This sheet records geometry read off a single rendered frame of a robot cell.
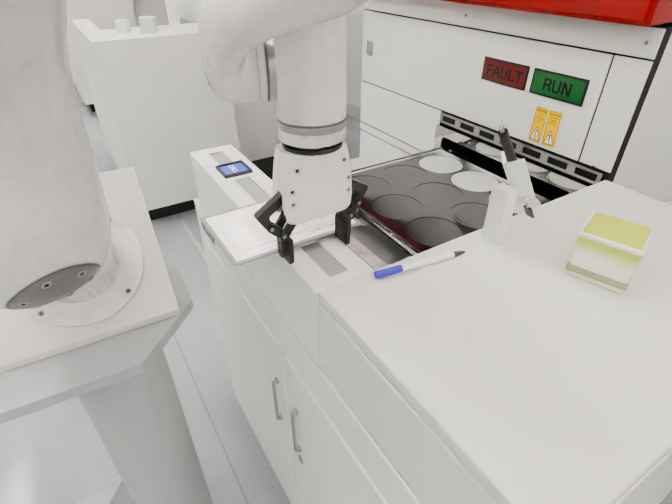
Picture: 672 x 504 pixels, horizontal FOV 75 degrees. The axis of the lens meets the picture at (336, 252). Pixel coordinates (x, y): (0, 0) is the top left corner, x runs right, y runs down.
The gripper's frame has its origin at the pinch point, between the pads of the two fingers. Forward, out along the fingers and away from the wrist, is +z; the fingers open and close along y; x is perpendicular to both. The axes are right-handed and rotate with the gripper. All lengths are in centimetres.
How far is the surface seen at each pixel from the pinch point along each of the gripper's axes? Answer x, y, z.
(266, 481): -23, 7, 97
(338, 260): 3.8, -1.5, 1.2
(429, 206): -9.0, -30.9, 7.2
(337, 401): 13.6, 4.8, 17.2
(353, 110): -294, -206, 91
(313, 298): 7.7, 4.8, 2.5
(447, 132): -32, -57, 4
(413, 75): -48, -58, -7
